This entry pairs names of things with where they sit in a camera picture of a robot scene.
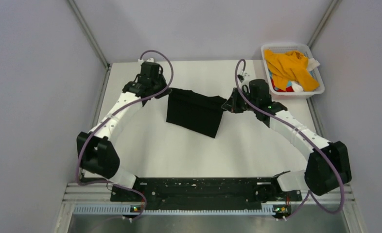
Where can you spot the red blue cloth in basket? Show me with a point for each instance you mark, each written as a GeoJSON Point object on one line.
{"type": "Point", "coordinates": [282, 85]}

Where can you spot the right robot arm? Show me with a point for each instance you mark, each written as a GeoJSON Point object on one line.
{"type": "Point", "coordinates": [326, 161]}

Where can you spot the white cloth in basket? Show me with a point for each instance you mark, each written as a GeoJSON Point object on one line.
{"type": "Point", "coordinates": [312, 64]}

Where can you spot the white cable duct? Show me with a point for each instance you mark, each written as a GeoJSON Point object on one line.
{"type": "Point", "coordinates": [129, 209]}

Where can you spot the white plastic basket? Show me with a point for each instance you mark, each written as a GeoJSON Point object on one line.
{"type": "Point", "coordinates": [298, 93]}

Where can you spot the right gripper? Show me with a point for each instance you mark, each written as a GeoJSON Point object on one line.
{"type": "Point", "coordinates": [232, 104]}

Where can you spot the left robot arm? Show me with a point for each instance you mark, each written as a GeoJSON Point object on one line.
{"type": "Point", "coordinates": [96, 151]}

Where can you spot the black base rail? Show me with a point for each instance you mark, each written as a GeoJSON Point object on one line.
{"type": "Point", "coordinates": [197, 194]}

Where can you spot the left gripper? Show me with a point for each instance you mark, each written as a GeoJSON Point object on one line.
{"type": "Point", "coordinates": [160, 76]}

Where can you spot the black t shirt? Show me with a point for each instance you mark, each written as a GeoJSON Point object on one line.
{"type": "Point", "coordinates": [195, 112]}

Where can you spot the orange t shirt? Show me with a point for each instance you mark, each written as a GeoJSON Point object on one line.
{"type": "Point", "coordinates": [291, 65]}

